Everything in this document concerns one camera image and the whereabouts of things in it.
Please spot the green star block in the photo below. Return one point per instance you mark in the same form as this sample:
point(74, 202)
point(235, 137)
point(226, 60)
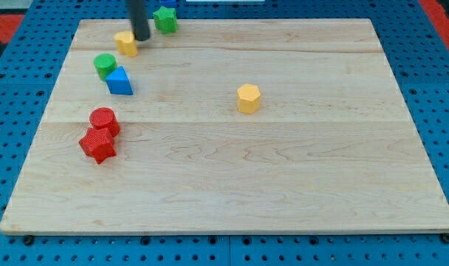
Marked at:
point(165, 20)

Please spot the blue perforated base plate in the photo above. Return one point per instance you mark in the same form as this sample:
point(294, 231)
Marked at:
point(31, 63)

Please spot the blue cube block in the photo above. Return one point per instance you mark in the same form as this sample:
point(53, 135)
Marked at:
point(168, 3)

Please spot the blue triangle block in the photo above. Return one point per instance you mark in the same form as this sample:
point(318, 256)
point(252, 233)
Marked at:
point(118, 82)

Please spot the green cylinder block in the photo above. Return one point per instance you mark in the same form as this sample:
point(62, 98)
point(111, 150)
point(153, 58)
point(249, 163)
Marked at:
point(104, 65)

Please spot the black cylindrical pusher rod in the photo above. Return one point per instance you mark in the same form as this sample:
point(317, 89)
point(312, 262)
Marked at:
point(138, 16)

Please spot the red star block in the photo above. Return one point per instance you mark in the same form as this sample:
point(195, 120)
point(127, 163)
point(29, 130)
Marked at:
point(98, 144)

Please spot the yellow hexagon block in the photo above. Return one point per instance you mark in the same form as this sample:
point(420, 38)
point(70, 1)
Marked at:
point(248, 98)

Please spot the yellow heart block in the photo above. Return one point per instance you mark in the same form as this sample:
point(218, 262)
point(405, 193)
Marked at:
point(126, 43)

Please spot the wooden board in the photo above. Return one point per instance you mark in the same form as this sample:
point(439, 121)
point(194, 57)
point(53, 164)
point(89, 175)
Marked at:
point(331, 150)

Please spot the red cylinder block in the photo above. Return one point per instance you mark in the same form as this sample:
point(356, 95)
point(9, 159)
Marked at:
point(104, 118)

